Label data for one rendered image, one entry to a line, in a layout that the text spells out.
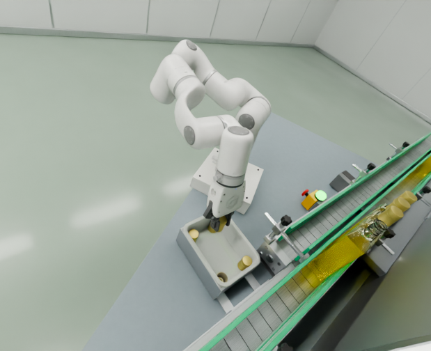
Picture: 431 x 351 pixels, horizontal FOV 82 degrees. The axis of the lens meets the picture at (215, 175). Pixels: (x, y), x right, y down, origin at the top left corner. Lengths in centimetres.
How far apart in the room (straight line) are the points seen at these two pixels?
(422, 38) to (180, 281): 638
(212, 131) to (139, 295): 49
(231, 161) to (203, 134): 9
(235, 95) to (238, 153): 36
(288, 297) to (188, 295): 28
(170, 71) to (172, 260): 56
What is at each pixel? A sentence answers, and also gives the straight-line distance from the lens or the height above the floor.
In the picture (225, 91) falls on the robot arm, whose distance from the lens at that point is 88.
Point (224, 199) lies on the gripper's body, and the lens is 63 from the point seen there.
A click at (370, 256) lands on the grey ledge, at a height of 88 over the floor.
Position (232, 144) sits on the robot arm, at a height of 119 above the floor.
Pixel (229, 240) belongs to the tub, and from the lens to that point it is 89.
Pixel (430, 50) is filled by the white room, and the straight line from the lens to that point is 663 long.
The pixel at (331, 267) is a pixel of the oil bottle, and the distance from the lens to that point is 81.
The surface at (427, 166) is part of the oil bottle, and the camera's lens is 181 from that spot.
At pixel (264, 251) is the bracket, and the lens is 84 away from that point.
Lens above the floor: 151
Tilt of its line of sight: 44 degrees down
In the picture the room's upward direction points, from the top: 24 degrees clockwise
